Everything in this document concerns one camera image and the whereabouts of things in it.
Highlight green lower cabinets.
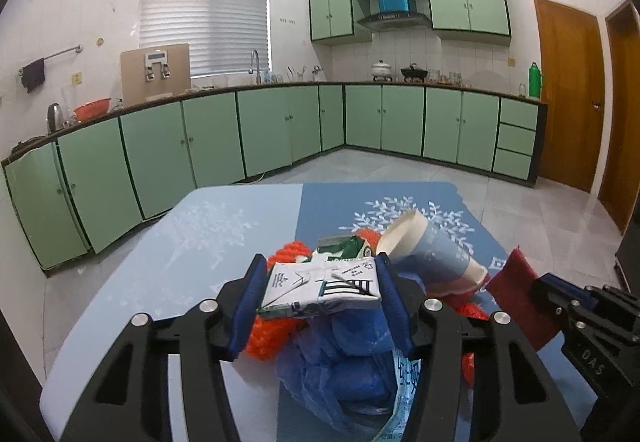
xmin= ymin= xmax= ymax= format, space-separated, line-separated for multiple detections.
xmin=1 ymin=82 xmax=548 ymax=273

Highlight blue white paper cup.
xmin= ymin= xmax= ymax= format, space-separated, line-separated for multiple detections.
xmin=375 ymin=209 xmax=488 ymax=295

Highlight white window blind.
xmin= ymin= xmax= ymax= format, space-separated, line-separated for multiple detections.
xmin=138 ymin=0 xmax=272 ymax=78

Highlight orange knitted cloth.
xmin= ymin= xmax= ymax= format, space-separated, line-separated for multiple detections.
xmin=245 ymin=228 xmax=493 ymax=385

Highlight metal kettle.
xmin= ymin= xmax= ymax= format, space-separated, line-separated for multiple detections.
xmin=46 ymin=103 xmax=66 ymax=133

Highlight wooden door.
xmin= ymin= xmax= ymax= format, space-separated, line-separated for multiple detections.
xmin=597 ymin=0 xmax=640 ymax=235
xmin=533 ymin=0 xmax=603 ymax=194

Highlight black wok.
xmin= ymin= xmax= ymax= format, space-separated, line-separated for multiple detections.
xmin=400 ymin=63 xmax=430 ymax=83

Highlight light blue printed tablecloth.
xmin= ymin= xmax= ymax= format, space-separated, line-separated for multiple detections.
xmin=40 ymin=185 xmax=306 ymax=442

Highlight dark towel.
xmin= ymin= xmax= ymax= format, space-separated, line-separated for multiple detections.
xmin=20 ymin=58 xmax=47 ymax=93

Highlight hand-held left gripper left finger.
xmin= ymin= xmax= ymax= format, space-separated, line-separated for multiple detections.
xmin=59 ymin=253 xmax=271 ymax=442

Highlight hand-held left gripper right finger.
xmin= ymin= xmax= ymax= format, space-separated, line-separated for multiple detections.
xmin=374 ymin=253 xmax=583 ymax=442

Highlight white green milk carton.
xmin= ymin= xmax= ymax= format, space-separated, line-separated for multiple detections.
xmin=257 ymin=235 xmax=383 ymax=320

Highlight cardboard appliance box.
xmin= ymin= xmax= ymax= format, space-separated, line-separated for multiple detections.
xmin=120 ymin=43 xmax=192 ymax=106

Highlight blue plastic bag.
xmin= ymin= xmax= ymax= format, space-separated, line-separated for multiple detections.
xmin=275 ymin=307 xmax=416 ymax=442

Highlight green thermos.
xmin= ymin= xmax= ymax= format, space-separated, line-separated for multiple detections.
xmin=529 ymin=61 xmax=544 ymax=99

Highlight range hood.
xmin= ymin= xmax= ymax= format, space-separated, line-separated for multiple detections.
xmin=356 ymin=11 xmax=432 ymax=30

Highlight red scouring pad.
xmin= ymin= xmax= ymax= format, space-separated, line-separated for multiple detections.
xmin=486 ymin=246 xmax=561 ymax=353

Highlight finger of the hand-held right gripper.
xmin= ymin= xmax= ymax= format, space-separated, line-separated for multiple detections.
xmin=542 ymin=272 xmax=608 ymax=305
xmin=530 ymin=276 xmax=591 ymax=338

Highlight red basin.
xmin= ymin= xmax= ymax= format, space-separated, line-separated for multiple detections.
xmin=73 ymin=98 xmax=110 ymax=120

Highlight metal towel rail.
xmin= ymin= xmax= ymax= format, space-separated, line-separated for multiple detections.
xmin=20 ymin=44 xmax=85 ymax=73

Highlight blue tree print tablecloth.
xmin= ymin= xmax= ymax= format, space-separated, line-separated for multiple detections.
xmin=277 ymin=181 xmax=596 ymax=442

